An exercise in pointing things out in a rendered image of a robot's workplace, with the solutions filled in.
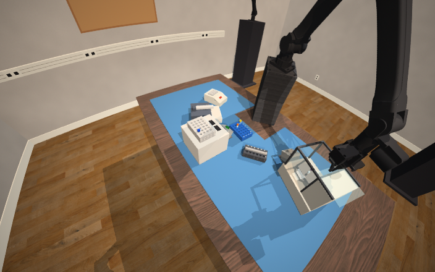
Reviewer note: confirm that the blue flat mat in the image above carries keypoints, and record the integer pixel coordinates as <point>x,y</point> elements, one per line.
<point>251,194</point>

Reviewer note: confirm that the blue tube rack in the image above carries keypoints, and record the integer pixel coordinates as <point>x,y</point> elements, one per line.
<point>242,132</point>

